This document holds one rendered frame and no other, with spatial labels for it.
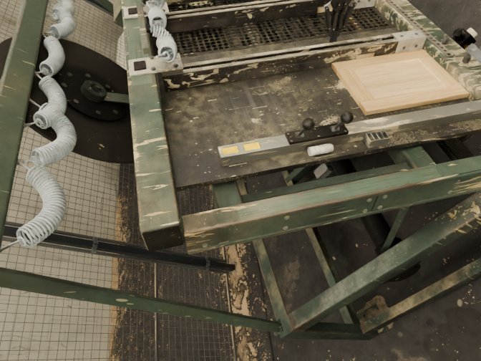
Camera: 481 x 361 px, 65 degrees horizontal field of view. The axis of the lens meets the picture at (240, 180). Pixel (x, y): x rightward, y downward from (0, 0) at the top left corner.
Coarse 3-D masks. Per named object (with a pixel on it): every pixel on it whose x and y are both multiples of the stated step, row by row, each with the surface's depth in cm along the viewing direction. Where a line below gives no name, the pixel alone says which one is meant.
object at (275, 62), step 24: (168, 48) 131; (312, 48) 148; (336, 48) 148; (360, 48) 149; (384, 48) 152; (408, 48) 154; (144, 72) 132; (168, 72) 137; (192, 72) 139; (216, 72) 141; (240, 72) 144; (264, 72) 147
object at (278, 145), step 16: (416, 112) 127; (432, 112) 127; (448, 112) 127; (464, 112) 127; (480, 112) 129; (352, 128) 122; (368, 128) 122; (384, 128) 123; (400, 128) 125; (416, 128) 127; (240, 144) 118; (272, 144) 118; (288, 144) 118; (304, 144) 119; (320, 144) 121; (336, 144) 123; (224, 160) 116; (240, 160) 118
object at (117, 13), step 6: (114, 0) 213; (120, 0) 201; (114, 6) 209; (120, 6) 197; (114, 12) 205; (120, 12) 196; (114, 18) 202; (120, 18) 199; (120, 24) 201; (192, 36) 222; (198, 36) 229; (216, 36) 252; (222, 36) 258; (222, 48) 259
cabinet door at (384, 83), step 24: (336, 72) 148; (360, 72) 146; (384, 72) 146; (408, 72) 146; (432, 72) 145; (360, 96) 136; (384, 96) 137; (408, 96) 136; (432, 96) 136; (456, 96) 136
